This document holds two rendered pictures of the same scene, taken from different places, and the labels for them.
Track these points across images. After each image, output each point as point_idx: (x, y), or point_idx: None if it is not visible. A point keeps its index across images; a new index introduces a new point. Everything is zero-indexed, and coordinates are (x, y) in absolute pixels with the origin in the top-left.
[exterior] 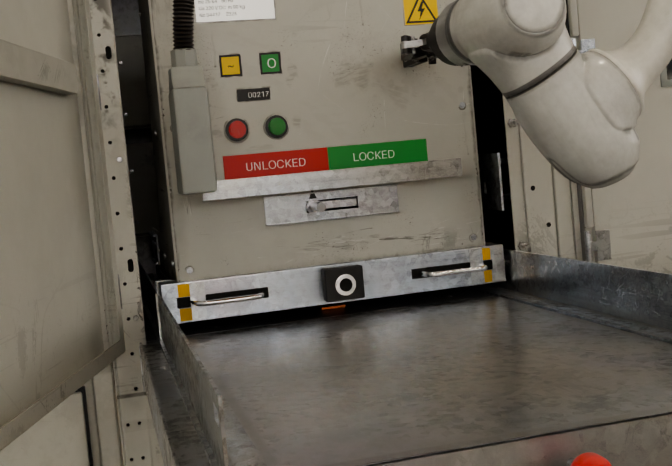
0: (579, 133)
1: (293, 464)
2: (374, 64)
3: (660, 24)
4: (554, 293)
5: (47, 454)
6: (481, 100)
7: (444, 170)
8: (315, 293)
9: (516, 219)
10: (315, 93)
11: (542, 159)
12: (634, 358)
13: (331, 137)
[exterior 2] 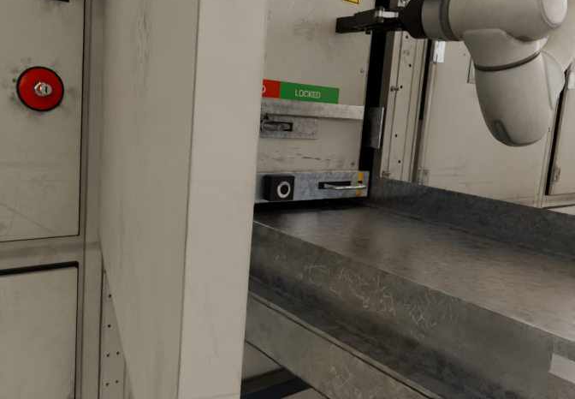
0: (534, 106)
1: None
2: (318, 25)
3: (572, 40)
4: (422, 211)
5: (38, 325)
6: None
7: (353, 114)
8: (258, 193)
9: (383, 155)
10: (279, 37)
11: (404, 116)
12: None
13: (284, 74)
